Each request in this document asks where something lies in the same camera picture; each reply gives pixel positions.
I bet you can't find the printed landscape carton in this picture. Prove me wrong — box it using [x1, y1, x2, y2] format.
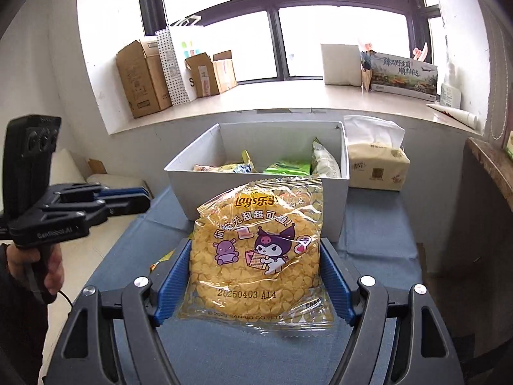
[370, 52, 438, 102]

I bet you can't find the white foam box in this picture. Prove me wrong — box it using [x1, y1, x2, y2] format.
[321, 44, 362, 87]

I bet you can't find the pale green chip bag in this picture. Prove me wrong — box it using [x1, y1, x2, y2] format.
[310, 138, 342, 178]

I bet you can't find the Kuromi Lay's chips bag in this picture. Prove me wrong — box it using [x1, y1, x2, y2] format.
[178, 176, 334, 335]

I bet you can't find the small open cardboard box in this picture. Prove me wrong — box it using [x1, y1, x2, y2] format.
[185, 50, 237, 98]

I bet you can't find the black window frame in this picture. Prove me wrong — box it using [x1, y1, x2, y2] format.
[139, 0, 441, 82]

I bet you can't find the tissue pack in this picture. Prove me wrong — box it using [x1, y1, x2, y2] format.
[343, 115, 410, 191]

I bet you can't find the bright green snack bag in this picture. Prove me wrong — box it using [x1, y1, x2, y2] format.
[264, 160, 310, 176]

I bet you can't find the white storage box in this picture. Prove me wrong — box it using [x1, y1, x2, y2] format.
[164, 121, 349, 243]

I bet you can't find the white lotion bottle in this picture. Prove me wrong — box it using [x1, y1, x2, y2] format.
[440, 62, 462, 109]

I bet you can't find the dark wooden side table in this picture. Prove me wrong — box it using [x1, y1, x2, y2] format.
[465, 137, 513, 210]

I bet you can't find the dotted white paper bag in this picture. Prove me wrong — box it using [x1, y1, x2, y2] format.
[156, 15, 204, 106]

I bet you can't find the large cardboard box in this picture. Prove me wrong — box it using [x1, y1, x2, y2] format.
[116, 36, 172, 118]

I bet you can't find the person's left hand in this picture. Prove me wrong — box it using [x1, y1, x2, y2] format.
[5, 242, 66, 296]

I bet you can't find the cream leather sofa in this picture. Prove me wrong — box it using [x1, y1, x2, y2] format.
[50, 149, 153, 197]

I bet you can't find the white tube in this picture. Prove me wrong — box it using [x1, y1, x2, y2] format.
[427, 103, 479, 130]

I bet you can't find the pink snack packet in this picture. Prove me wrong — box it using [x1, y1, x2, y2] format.
[193, 164, 219, 172]

